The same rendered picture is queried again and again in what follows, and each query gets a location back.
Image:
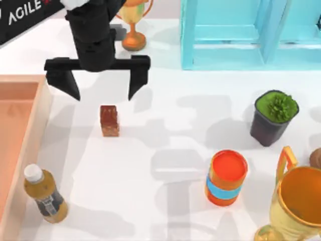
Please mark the orange trophy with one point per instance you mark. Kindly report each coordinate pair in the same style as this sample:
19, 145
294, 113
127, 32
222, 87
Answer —
134, 37

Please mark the light blue rack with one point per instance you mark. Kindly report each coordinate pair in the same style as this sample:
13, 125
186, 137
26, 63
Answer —
225, 32

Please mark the large gold trophy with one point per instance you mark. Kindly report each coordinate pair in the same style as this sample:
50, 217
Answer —
298, 200

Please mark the black pot with green plant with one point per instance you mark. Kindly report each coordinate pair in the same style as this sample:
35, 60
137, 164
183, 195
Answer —
272, 120

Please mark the brown round object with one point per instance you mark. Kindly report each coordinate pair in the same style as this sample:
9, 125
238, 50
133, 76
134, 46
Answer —
316, 158

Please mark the yellow bottle with white cap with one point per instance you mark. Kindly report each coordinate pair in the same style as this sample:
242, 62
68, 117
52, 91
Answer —
46, 194

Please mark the salmon-coloured shallow box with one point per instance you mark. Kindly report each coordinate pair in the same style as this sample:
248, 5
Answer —
15, 120

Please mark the orange can with blue band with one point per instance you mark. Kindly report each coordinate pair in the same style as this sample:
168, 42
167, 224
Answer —
225, 180

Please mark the brown bread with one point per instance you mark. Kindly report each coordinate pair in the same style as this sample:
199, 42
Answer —
109, 121

